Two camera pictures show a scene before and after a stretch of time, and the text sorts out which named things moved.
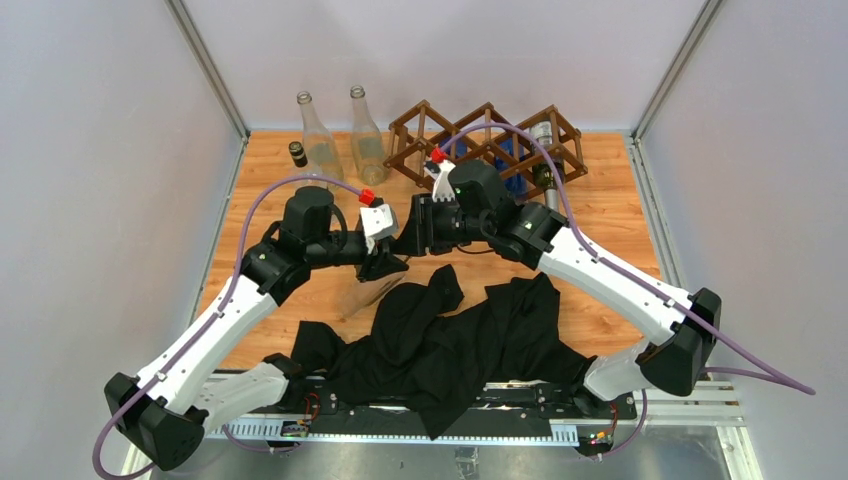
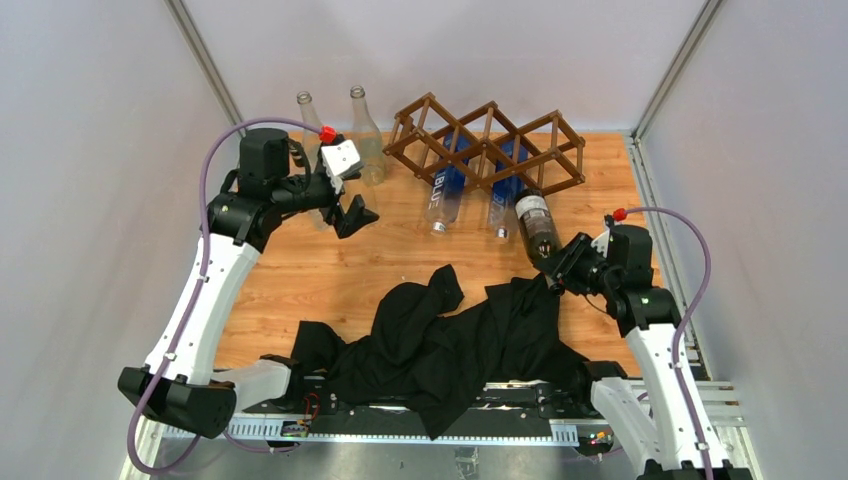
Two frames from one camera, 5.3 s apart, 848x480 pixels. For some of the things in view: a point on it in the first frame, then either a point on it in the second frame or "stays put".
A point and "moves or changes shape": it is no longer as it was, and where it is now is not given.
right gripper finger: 417,236 → 556,265
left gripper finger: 378,266 → 355,218
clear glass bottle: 368,143 stays put
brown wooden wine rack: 542,147 stays put
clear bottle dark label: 321,154 stays put
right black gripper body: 450,226 → 587,272
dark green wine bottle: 543,174 moves or changes shape
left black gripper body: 382,246 → 325,197
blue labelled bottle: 517,185 stays put
